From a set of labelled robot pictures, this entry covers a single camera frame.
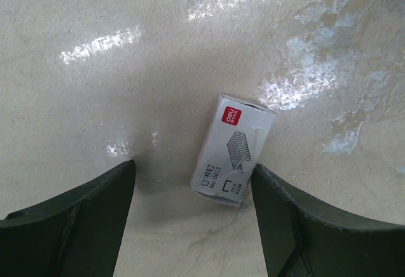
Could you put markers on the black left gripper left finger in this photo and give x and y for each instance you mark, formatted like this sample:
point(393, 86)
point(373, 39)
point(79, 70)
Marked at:
point(76, 233)

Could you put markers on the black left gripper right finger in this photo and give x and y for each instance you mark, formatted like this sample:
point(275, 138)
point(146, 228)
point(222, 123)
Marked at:
point(302, 235)

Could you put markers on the grey staple box sleeve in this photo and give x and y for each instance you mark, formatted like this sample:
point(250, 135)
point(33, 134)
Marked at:
point(231, 149)

